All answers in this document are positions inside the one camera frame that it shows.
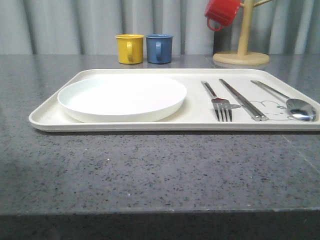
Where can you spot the white round plate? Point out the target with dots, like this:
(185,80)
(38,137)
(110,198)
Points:
(133,98)

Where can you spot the silver metal fork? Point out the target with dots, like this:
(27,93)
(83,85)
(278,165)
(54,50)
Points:
(221,106)

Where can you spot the silver metal chopstick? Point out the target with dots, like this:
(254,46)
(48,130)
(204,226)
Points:
(250,102)
(240,100)

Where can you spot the silver metal spoon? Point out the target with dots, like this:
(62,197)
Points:
(298,108)

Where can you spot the cream rabbit serving tray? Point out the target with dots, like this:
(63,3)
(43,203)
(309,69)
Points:
(253,108)

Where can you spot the blue mug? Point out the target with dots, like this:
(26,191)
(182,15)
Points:
(159,48)

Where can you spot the yellow mug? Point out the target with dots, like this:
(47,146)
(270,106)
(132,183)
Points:
(130,48)

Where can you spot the wooden mug tree stand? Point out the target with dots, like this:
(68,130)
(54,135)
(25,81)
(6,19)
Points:
(242,56)

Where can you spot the red mug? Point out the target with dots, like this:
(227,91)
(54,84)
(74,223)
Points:
(222,12)

